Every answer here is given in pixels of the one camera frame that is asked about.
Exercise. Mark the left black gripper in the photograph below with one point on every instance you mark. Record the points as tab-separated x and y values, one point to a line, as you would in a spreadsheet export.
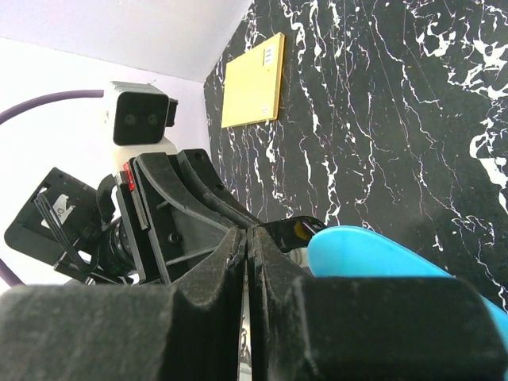
176	211

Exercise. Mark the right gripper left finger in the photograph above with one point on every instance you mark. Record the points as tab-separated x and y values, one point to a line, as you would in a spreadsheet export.
188	330

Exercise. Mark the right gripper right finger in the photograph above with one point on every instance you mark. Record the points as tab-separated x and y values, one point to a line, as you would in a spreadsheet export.
307	328

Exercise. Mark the blue organizer handle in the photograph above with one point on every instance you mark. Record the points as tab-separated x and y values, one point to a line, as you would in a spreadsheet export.
351	252

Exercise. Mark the black tagged key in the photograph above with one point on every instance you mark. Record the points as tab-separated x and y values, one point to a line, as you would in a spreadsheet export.
294	232

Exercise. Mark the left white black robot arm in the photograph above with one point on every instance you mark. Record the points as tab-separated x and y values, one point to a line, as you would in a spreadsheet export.
76	229

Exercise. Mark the yellow notepad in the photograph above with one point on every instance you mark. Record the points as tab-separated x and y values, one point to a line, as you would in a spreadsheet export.
252	84

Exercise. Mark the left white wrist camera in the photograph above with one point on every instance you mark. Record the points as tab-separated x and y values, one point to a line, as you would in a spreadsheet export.
136	116

